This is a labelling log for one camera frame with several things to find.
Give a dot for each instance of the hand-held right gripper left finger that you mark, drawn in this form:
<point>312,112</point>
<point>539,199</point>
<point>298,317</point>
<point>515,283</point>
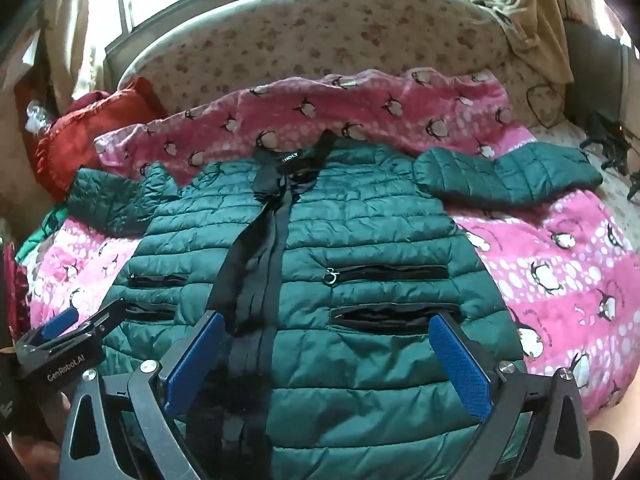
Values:
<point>196,360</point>

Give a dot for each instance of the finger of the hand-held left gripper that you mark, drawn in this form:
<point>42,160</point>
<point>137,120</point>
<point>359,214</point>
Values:
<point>60,322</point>
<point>107,315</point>

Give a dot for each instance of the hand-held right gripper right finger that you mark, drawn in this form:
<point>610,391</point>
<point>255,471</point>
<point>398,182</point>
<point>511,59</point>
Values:
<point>460,365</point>

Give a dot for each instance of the dark green puffer jacket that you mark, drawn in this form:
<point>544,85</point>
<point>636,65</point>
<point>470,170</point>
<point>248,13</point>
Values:
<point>350,240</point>

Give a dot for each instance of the person's left hand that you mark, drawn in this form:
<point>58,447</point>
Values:
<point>35,447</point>

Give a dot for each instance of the dark red cloth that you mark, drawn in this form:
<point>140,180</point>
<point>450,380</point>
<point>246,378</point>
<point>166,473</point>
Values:
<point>12,280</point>

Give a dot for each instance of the green cloth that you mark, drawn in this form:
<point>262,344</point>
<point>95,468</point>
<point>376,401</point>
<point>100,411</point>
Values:
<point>42,232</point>

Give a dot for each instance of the pink penguin print blanket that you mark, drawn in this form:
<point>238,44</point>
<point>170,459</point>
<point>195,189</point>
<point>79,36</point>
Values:
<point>550,270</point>

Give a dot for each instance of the person's leg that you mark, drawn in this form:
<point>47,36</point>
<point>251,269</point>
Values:
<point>620,410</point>

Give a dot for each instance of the red ruffled pillow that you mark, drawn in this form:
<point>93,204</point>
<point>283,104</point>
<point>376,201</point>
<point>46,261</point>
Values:
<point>80,145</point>

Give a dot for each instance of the clear plastic bottle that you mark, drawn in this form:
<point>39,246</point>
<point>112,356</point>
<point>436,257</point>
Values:
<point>37,117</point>

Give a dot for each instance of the black tripod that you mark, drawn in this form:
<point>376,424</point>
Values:
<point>612,147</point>

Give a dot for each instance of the light curtain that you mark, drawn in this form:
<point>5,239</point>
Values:
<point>75,40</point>

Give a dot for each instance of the floral bed sheet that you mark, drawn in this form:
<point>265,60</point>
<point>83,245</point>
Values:
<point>300,45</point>

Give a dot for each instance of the beige cloth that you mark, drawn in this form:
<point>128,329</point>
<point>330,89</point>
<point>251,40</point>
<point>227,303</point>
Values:
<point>535,15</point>

